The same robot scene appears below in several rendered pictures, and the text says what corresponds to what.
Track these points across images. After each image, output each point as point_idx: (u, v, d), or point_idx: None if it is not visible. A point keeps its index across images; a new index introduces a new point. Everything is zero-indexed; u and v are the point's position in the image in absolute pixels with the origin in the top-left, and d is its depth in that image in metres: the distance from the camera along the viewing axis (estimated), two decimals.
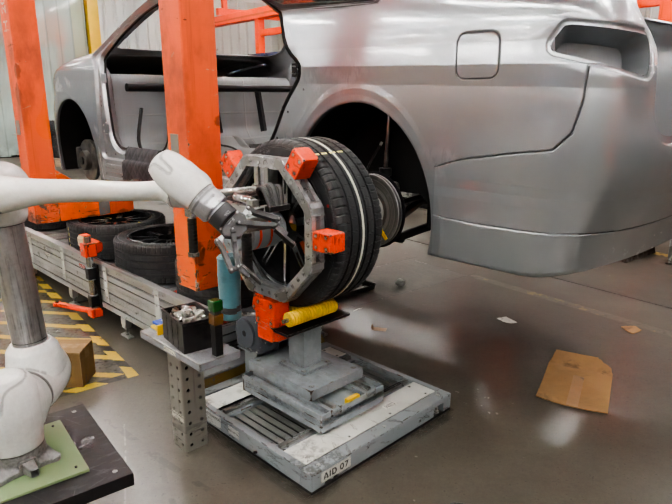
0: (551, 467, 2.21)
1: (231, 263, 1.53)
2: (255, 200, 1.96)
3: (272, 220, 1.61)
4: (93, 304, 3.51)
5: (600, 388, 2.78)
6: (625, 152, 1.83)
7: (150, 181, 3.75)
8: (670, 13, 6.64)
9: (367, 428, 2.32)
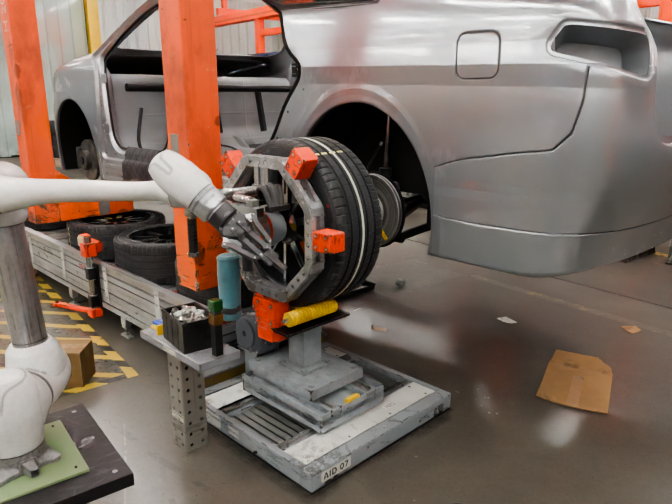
0: (551, 467, 2.21)
1: (250, 253, 1.55)
2: (255, 200, 1.96)
3: (264, 239, 1.59)
4: (93, 304, 3.51)
5: (600, 388, 2.78)
6: (625, 152, 1.83)
7: (150, 181, 3.75)
8: (670, 13, 6.64)
9: (367, 428, 2.32)
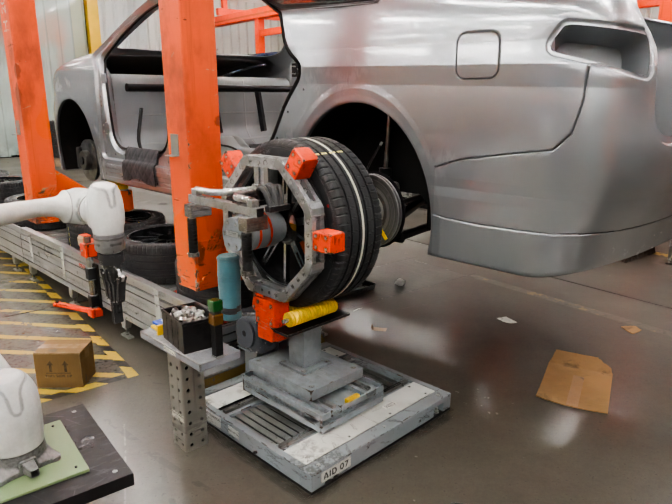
0: (551, 467, 2.21)
1: (107, 292, 1.88)
2: (255, 200, 1.96)
3: (122, 295, 1.86)
4: (93, 304, 3.51)
5: (600, 388, 2.78)
6: (625, 152, 1.83)
7: (150, 181, 3.75)
8: (670, 13, 6.64)
9: (367, 428, 2.32)
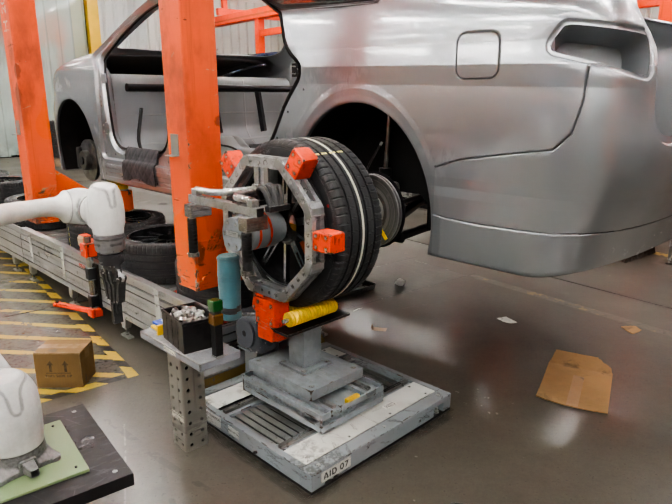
0: (551, 467, 2.21)
1: (106, 292, 1.88)
2: (255, 200, 1.96)
3: (122, 295, 1.86)
4: (93, 304, 3.51)
5: (600, 388, 2.78)
6: (625, 152, 1.83)
7: (150, 181, 3.75)
8: (670, 13, 6.64)
9: (367, 428, 2.32)
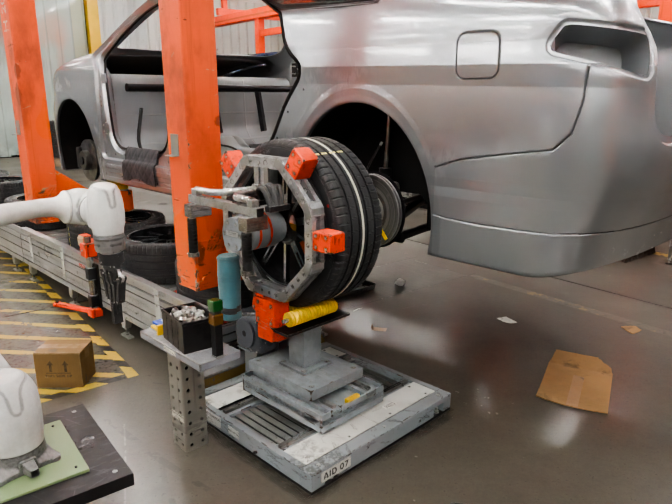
0: (551, 467, 2.21)
1: (106, 293, 1.88)
2: (255, 200, 1.96)
3: (122, 296, 1.86)
4: (93, 304, 3.51)
5: (600, 388, 2.78)
6: (625, 152, 1.83)
7: (150, 181, 3.75)
8: (670, 13, 6.64)
9: (367, 428, 2.32)
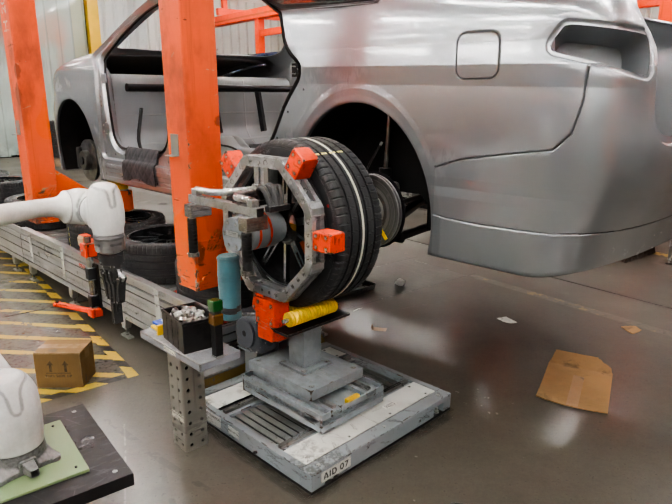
0: (551, 467, 2.21)
1: (107, 292, 1.88)
2: (255, 200, 1.96)
3: (122, 296, 1.86)
4: (93, 304, 3.51)
5: (600, 388, 2.78)
6: (625, 152, 1.83)
7: (150, 181, 3.75)
8: (670, 13, 6.64)
9: (367, 428, 2.32)
